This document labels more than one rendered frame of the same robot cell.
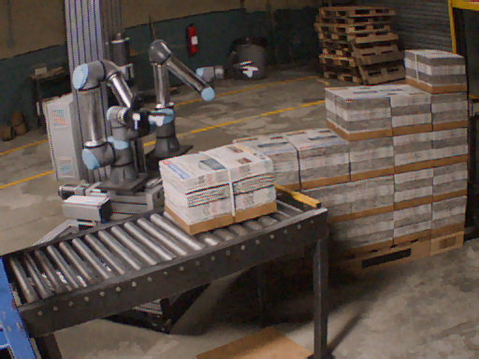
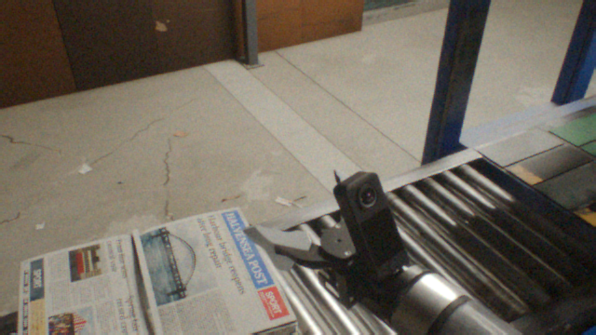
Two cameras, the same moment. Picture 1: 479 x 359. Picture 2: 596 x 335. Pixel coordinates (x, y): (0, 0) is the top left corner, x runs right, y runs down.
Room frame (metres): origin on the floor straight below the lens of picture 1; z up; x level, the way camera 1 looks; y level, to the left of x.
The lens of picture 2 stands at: (2.84, 0.33, 1.65)
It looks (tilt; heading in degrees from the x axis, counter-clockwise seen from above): 36 degrees down; 182
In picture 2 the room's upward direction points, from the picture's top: straight up
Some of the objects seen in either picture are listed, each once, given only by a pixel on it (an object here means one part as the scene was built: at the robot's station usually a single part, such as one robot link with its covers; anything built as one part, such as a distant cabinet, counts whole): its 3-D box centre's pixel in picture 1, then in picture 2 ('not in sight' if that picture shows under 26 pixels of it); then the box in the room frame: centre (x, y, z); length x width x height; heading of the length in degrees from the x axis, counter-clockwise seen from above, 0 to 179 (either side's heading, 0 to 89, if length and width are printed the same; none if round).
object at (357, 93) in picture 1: (356, 92); not in sight; (3.26, -0.72, 1.07); 0.37 x 0.29 x 0.01; 9
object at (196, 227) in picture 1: (194, 213); not in sight; (2.26, 0.19, 0.83); 0.29 x 0.16 x 0.04; 24
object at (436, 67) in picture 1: (438, 150); not in sight; (3.34, -1.30, 0.65); 0.39 x 0.30 x 1.29; 8
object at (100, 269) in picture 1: (93, 261); (423, 261); (1.98, 0.60, 0.77); 0.47 x 0.05 x 0.05; 31
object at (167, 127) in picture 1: (164, 122); not in sight; (3.30, 0.39, 0.98); 0.13 x 0.12 x 0.14; 3
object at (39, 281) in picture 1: (36, 278); (506, 224); (1.85, 0.82, 0.77); 0.47 x 0.05 x 0.05; 31
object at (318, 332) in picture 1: (320, 303); not in sight; (2.23, -0.31, 0.34); 0.06 x 0.06 x 0.68; 31
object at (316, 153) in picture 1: (341, 202); not in sight; (3.23, -0.58, 0.42); 1.17 x 0.39 x 0.83; 98
